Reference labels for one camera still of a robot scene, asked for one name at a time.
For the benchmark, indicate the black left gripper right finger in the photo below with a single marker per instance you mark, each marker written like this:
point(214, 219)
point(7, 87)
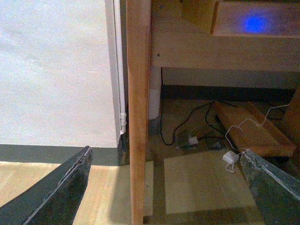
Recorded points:
point(275, 192)

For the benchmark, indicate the white power adapter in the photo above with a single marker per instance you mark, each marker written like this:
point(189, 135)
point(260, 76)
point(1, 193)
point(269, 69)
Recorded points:
point(230, 157)

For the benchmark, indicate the white plug in power strip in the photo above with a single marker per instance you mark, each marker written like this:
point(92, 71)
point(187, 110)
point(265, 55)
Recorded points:
point(193, 140)

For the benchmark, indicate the white wall conduit pipe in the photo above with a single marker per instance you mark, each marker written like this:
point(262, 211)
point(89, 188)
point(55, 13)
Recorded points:
point(118, 39)

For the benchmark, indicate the grey power strip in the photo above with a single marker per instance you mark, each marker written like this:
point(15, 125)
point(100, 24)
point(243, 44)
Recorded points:
point(206, 141)

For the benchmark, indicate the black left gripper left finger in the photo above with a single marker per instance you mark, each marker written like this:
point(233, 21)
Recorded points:
point(55, 199)

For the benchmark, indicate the wooden board on floor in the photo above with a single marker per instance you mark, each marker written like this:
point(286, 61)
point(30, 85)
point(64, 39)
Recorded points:
point(249, 129)

